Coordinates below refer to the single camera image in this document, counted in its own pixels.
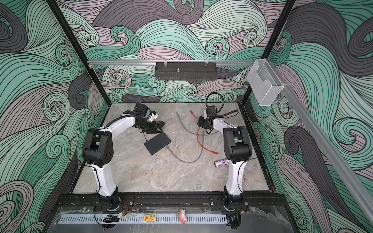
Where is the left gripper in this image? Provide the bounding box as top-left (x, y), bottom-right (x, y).
top-left (137, 120), bottom-right (163, 134)

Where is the black network switch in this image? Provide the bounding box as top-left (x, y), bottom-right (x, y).
top-left (144, 133), bottom-right (172, 155)

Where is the red ethernet cable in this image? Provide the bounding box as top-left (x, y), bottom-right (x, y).
top-left (189, 110), bottom-right (220, 155)

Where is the grey ethernet cable front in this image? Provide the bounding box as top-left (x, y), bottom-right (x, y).
top-left (165, 139), bottom-right (205, 164)

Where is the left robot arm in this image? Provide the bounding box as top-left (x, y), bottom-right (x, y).
top-left (83, 103), bottom-right (165, 209)

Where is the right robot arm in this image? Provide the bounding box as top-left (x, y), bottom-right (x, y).
top-left (197, 105), bottom-right (253, 209)

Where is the yellow label tag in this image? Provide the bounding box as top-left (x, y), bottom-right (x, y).
top-left (143, 214), bottom-right (157, 222)

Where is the black wall-mounted tray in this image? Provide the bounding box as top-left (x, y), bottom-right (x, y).
top-left (154, 62), bottom-right (218, 81)

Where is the clear plastic wall bin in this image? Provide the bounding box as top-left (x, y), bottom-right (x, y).
top-left (247, 59), bottom-right (284, 106)

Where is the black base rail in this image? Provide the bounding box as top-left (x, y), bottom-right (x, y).
top-left (56, 191), bottom-right (287, 212)

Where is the pink toy on duct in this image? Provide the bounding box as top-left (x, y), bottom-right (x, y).
top-left (178, 209), bottom-right (187, 224)

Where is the white slotted cable duct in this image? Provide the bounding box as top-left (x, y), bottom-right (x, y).
top-left (57, 214), bottom-right (228, 225)

